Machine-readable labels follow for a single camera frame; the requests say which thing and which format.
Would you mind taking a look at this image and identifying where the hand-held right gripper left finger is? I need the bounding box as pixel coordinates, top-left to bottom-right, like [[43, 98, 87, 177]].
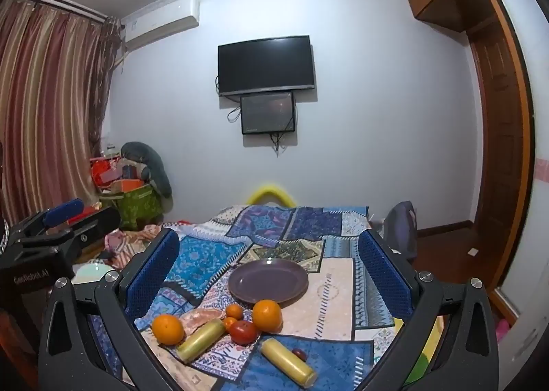
[[38, 228, 181, 391]]

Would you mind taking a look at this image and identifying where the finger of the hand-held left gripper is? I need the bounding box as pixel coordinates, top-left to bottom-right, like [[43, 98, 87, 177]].
[[19, 207, 121, 265], [11, 199, 85, 241]]

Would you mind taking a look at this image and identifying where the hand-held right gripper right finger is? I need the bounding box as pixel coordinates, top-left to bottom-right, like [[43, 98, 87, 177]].
[[358, 229, 500, 391]]

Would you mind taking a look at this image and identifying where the large orange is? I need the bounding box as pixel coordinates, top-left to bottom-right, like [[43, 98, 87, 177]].
[[252, 300, 283, 334], [152, 314, 186, 347]]

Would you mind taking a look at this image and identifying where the pink pomelo piece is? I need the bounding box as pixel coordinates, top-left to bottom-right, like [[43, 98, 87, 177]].
[[179, 308, 226, 334]]

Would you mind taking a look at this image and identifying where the yellow melon slice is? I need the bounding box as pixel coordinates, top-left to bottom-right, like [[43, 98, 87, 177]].
[[176, 318, 226, 362], [260, 337, 317, 388]]

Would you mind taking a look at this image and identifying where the red tomato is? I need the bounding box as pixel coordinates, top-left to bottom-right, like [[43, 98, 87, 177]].
[[228, 321, 260, 346]]

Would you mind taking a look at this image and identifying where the purple plate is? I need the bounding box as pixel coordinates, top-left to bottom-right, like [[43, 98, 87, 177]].
[[227, 258, 309, 304]]

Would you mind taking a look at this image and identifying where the red flat box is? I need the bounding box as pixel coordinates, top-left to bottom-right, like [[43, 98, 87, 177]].
[[65, 206, 101, 225]]

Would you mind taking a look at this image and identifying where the pale green round dish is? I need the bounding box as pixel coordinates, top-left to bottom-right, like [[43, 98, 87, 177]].
[[72, 259, 116, 285]]

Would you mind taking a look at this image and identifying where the pile of red boxes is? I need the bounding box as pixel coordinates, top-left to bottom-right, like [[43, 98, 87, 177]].
[[90, 154, 152, 195]]

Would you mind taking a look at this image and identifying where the grey bag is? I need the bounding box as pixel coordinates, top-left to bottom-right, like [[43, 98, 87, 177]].
[[381, 201, 419, 264]]

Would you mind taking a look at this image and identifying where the patchwork blanket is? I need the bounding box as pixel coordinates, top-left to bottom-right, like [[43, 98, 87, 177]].
[[73, 204, 444, 391]]

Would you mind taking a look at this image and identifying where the grey pillow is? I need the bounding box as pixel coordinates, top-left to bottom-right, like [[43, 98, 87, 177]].
[[120, 141, 173, 199]]

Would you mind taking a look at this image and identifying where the striped curtain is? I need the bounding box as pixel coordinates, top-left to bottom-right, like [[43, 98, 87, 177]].
[[0, 0, 124, 231]]

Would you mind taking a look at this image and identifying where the yellow plush toy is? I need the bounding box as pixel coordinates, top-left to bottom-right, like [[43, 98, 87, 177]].
[[246, 184, 297, 207]]

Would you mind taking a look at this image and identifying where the wooden door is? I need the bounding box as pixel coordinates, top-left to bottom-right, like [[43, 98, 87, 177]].
[[465, 18, 532, 289]]

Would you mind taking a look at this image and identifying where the small black monitor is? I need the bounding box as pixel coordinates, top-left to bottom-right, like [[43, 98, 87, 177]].
[[240, 92, 296, 135]]

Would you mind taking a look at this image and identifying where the white air conditioner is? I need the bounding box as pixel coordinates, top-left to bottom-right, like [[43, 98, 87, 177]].
[[121, 0, 201, 52]]

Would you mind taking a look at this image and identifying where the wall-mounted black television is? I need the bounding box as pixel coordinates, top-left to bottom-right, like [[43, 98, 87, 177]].
[[217, 35, 317, 97]]

